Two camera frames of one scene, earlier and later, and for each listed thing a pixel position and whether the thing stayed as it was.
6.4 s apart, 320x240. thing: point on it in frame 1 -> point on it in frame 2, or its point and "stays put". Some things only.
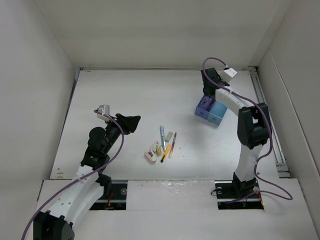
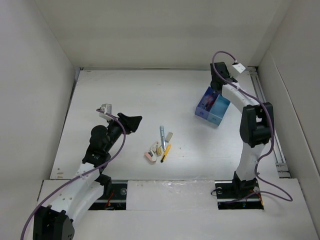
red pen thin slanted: [204, 101] -> [210, 102]
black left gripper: [128, 124] stays put
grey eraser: [169, 136] stays put
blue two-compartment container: [210, 109] stays put
